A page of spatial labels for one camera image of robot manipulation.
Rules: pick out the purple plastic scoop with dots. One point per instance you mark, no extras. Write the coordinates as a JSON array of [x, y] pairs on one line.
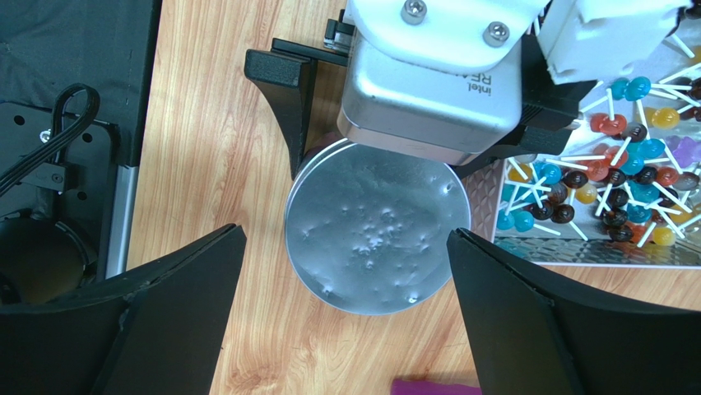
[[406, 387]]

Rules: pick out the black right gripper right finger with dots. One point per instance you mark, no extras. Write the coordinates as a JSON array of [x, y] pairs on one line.
[[534, 331]]

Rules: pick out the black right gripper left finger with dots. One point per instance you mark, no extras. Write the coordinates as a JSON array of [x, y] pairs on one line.
[[155, 329]]

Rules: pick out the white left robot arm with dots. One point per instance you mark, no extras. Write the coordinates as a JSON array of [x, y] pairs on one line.
[[464, 83]]

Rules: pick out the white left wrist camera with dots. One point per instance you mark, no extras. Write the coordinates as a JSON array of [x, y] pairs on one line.
[[435, 79]]

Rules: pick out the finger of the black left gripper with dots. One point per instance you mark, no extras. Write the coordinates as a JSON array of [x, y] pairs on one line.
[[286, 76]]

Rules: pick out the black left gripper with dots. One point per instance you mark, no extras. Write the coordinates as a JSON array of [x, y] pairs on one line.
[[548, 109]]

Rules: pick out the pink tin of lollipops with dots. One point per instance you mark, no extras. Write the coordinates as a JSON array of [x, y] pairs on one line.
[[625, 190]]

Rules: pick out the silver jar lid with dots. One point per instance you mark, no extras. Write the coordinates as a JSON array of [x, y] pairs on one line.
[[366, 229]]

